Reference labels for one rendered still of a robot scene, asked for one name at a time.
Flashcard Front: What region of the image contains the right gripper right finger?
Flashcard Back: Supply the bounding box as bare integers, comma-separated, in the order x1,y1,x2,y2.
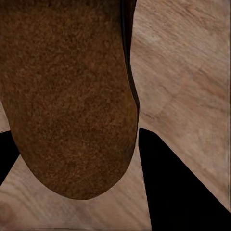
139,128,231,231

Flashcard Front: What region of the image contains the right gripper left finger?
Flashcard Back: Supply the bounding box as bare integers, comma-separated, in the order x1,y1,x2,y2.
0,130,20,186

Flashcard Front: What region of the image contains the sandal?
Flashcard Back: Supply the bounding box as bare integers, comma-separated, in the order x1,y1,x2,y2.
0,0,140,200

